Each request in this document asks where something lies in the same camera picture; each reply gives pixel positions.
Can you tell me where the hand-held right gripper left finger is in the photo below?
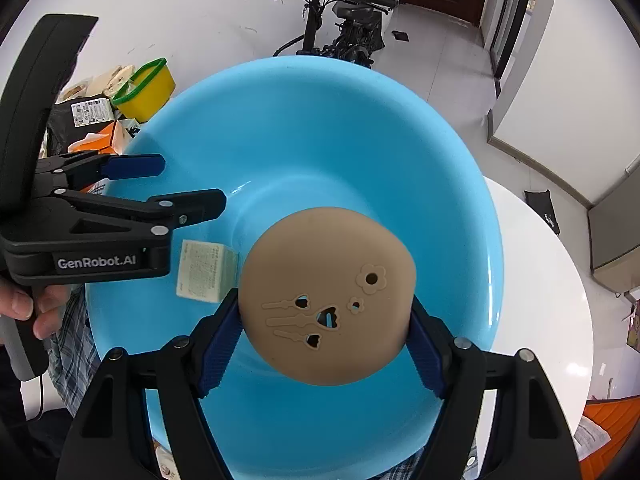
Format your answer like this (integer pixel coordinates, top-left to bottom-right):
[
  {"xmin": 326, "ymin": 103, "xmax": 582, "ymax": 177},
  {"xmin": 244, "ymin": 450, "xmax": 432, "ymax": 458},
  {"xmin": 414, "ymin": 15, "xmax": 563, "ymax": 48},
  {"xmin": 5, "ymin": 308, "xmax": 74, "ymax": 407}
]
[{"xmin": 55, "ymin": 287, "xmax": 246, "ymax": 480}]

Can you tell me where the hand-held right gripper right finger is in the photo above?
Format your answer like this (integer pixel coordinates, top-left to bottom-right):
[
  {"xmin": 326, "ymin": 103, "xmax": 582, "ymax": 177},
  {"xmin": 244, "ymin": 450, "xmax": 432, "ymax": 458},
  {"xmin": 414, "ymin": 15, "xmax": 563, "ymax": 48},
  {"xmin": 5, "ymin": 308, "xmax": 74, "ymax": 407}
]
[{"xmin": 402, "ymin": 295, "xmax": 586, "ymax": 480}]

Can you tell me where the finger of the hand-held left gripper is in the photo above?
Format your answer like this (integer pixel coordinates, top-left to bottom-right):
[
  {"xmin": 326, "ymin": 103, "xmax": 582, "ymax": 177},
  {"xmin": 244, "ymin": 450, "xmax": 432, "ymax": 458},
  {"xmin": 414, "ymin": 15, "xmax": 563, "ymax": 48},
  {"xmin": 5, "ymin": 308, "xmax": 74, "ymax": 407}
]
[
  {"xmin": 31, "ymin": 188, "xmax": 227, "ymax": 240},
  {"xmin": 37, "ymin": 152, "xmax": 167, "ymax": 193}
]

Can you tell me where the large white carton box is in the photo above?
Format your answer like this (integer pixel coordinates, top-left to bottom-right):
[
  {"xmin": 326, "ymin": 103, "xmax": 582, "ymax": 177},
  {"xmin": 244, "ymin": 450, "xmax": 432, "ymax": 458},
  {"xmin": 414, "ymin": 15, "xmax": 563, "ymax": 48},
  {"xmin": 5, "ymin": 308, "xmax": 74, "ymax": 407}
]
[{"xmin": 176, "ymin": 240, "xmax": 240, "ymax": 304}]

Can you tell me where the tan round perforated disc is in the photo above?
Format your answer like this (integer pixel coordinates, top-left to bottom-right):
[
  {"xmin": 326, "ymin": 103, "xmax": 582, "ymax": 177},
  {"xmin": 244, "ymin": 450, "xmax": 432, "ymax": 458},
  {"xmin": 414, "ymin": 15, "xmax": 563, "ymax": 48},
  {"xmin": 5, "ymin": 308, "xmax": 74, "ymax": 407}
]
[{"xmin": 238, "ymin": 207, "xmax": 417, "ymax": 387}]

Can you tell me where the blue plastic basin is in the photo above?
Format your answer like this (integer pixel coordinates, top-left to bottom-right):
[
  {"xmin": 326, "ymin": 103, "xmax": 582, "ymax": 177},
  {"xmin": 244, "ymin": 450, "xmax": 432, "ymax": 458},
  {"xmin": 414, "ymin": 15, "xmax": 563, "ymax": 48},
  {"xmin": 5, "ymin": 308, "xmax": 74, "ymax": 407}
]
[{"xmin": 85, "ymin": 55, "xmax": 503, "ymax": 477}]

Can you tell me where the yellow container with green rim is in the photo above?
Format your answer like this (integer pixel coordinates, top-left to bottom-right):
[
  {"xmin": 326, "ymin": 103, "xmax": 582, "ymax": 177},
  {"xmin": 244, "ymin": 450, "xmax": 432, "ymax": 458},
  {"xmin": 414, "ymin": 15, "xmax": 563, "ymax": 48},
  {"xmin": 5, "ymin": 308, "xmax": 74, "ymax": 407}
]
[{"xmin": 111, "ymin": 58, "xmax": 176, "ymax": 123}]

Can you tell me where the person's left hand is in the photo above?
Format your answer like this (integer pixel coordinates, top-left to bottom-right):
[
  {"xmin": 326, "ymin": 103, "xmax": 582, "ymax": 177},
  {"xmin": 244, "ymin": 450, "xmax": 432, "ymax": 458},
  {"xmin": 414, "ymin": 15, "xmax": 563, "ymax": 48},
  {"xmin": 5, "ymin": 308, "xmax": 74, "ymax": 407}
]
[{"xmin": 0, "ymin": 277, "xmax": 77, "ymax": 341}]

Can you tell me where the black bag with white label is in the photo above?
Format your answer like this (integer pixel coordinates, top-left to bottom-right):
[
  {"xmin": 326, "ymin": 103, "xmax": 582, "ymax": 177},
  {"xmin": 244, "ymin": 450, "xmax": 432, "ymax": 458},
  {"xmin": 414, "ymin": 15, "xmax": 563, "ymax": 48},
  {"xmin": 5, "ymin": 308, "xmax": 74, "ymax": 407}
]
[{"xmin": 47, "ymin": 95, "xmax": 118, "ymax": 156}]

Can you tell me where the orange tissue box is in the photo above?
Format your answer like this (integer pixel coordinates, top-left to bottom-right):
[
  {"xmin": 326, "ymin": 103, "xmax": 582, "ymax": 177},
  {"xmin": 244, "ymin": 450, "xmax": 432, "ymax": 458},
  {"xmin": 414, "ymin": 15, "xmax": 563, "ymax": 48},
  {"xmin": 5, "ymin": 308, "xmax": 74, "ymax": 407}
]
[{"xmin": 67, "ymin": 125, "xmax": 118, "ymax": 156}]

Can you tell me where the beige cloth bag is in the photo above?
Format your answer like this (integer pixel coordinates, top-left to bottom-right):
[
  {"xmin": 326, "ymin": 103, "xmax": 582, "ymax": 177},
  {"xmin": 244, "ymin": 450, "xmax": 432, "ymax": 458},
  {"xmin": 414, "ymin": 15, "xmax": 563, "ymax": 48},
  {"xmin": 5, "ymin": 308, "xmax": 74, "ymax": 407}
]
[{"xmin": 60, "ymin": 64, "xmax": 137, "ymax": 102}]

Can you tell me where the blue plaid shirt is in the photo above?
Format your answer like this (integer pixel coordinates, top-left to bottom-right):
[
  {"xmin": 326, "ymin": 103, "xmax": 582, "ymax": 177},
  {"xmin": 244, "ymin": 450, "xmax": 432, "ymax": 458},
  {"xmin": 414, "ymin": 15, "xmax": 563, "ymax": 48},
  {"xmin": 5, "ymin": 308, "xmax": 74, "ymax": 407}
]
[{"xmin": 47, "ymin": 285, "xmax": 436, "ymax": 480}]

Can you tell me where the white printed paper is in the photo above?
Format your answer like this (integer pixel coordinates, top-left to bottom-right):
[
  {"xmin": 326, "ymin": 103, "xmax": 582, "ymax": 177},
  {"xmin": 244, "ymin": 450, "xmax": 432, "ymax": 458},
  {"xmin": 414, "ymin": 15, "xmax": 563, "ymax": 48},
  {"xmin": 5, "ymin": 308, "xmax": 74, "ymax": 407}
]
[{"xmin": 572, "ymin": 420, "xmax": 612, "ymax": 461}]

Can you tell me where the black cloth on floor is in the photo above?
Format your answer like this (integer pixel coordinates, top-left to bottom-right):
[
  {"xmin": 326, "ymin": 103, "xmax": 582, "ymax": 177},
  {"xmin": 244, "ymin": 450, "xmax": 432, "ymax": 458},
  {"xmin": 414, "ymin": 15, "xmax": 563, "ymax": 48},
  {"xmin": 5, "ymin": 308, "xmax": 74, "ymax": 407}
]
[{"xmin": 523, "ymin": 190, "xmax": 562, "ymax": 235}]

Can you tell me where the orange chair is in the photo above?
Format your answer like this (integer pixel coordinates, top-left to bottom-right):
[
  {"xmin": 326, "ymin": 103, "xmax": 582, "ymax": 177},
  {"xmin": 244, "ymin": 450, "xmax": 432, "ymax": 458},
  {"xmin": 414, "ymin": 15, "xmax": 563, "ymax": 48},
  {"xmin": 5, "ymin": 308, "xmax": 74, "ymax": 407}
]
[{"xmin": 582, "ymin": 397, "xmax": 638, "ymax": 461}]

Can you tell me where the black bicycle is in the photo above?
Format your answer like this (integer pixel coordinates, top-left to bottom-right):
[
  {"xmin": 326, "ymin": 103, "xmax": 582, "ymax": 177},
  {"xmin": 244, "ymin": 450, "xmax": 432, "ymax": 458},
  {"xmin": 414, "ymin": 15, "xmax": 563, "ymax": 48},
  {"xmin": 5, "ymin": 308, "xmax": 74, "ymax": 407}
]
[{"xmin": 238, "ymin": 0, "xmax": 398, "ymax": 68}]

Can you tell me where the black framed glass sliding door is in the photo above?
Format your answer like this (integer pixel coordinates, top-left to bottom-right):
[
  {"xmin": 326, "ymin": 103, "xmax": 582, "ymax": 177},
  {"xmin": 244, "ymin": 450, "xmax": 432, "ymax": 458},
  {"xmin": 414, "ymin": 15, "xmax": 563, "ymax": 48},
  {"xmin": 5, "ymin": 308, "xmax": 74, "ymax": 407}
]
[{"xmin": 490, "ymin": 0, "xmax": 540, "ymax": 79}]

